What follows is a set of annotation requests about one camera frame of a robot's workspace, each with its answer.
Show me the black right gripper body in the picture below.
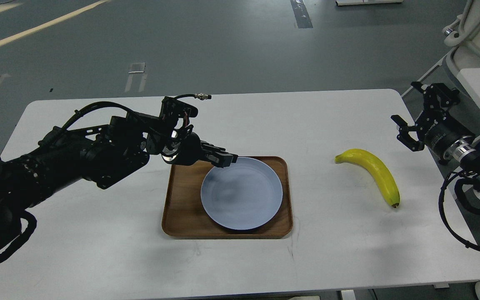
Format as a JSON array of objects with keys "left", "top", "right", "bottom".
[{"left": 415, "top": 110, "right": 475, "bottom": 155}]

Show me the brown wooden tray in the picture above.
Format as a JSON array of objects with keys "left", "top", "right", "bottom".
[{"left": 162, "top": 156, "right": 293, "bottom": 239}]

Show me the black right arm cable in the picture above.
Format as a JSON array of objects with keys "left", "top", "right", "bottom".
[{"left": 438, "top": 171, "right": 480, "bottom": 259}]

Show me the yellow banana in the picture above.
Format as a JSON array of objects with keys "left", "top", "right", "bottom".
[{"left": 335, "top": 148, "right": 400, "bottom": 208}]

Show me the white machine base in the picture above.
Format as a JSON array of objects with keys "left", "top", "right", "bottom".
[{"left": 418, "top": 0, "right": 480, "bottom": 97}]

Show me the light blue plate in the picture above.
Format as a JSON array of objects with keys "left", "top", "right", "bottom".
[{"left": 200, "top": 157, "right": 284, "bottom": 230}]

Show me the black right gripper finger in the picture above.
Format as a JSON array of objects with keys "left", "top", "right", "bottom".
[
  {"left": 411, "top": 82, "right": 460, "bottom": 113},
  {"left": 391, "top": 115, "right": 425, "bottom": 152}
]

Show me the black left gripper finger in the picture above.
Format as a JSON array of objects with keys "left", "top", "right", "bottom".
[
  {"left": 200, "top": 142, "right": 229, "bottom": 155},
  {"left": 202, "top": 152, "right": 238, "bottom": 168}
]

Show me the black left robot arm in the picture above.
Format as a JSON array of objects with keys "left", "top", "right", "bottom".
[{"left": 0, "top": 93, "right": 238, "bottom": 263}]

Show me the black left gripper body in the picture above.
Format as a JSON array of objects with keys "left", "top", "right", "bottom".
[{"left": 169, "top": 132, "right": 203, "bottom": 166}]

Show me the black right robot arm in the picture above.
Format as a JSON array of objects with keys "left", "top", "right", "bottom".
[{"left": 391, "top": 81, "right": 480, "bottom": 215}]

